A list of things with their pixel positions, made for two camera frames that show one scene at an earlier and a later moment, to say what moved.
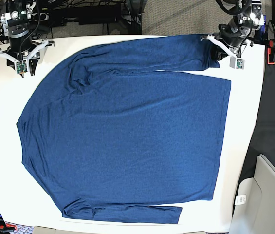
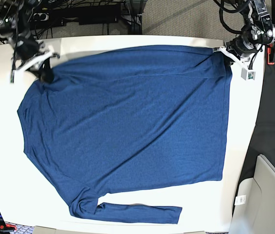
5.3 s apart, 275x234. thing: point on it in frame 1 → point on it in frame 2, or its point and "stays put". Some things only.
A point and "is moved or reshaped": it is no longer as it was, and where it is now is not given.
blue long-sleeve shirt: x=130 y=128 is moved or reshaped
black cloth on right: x=274 y=138 stays put
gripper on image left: x=37 y=47 → x=45 y=73
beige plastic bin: x=264 y=204 stays put
